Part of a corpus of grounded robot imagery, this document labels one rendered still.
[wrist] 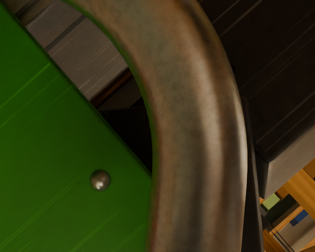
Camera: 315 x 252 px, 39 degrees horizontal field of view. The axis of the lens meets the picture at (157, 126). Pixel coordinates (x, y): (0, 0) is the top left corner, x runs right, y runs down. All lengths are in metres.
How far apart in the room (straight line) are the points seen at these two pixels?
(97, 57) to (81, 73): 0.04
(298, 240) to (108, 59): 8.77
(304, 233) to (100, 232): 9.22
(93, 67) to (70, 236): 0.52
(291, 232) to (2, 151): 9.18
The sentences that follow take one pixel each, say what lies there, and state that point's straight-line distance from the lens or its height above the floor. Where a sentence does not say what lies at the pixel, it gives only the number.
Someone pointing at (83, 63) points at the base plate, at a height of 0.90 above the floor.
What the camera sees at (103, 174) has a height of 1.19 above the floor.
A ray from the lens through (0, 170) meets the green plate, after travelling 0.25.
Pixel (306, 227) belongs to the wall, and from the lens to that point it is 9.46.
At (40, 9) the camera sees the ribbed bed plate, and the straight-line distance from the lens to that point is 0.28.
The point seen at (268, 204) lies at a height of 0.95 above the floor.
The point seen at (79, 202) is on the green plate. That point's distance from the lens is 0.24.
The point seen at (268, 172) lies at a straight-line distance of 0.33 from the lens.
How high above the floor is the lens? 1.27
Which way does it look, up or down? 19 degrees down
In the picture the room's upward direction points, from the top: 139 degrees clockwise
